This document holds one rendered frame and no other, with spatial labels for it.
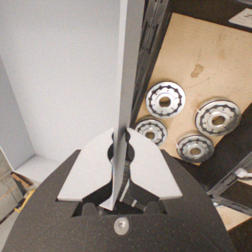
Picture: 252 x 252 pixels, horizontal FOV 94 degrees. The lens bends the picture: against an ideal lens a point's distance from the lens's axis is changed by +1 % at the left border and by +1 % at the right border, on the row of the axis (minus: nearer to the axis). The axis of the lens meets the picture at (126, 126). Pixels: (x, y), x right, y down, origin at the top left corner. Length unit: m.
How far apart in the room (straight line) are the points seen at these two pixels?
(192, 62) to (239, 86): 0.13
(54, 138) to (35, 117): 0.05
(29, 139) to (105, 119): 0.18
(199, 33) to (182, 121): 0.22
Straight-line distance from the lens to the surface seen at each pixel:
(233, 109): 0.39
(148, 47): 0.26
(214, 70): 0.38
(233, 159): 0.41
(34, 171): 0.29
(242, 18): 0.33
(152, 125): 0.37
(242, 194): 0.55
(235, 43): 0.39
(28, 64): 0.22
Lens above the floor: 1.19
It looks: 59 degrees down
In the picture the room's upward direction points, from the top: 151 degrees counter-clockwise
